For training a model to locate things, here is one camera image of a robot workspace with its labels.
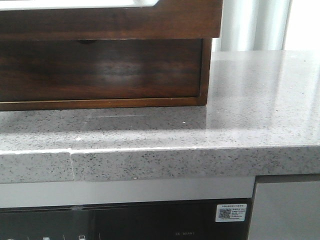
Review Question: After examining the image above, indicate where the wooden drawer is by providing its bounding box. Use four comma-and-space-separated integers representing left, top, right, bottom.
0, 0, 223, 41
0, 37, 204, 103

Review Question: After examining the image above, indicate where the dark wooden drawer cabinet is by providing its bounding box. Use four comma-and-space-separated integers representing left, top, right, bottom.
0, 36, 213, 111

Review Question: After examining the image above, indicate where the black appliance under counter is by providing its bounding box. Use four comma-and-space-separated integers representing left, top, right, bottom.
0, 198, 252, 240

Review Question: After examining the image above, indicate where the white QR code sticker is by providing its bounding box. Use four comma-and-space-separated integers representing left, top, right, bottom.
215, 203, 248, 223

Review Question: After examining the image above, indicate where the white curtain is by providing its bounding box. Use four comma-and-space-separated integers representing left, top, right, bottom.
212, 0, 292, 52

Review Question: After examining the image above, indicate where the grey cabinet door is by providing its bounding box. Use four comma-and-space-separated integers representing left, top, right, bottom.
248, 174, 320, 240

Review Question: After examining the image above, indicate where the white plastic tray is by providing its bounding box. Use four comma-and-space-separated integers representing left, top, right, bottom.
0, 0, 159, 11

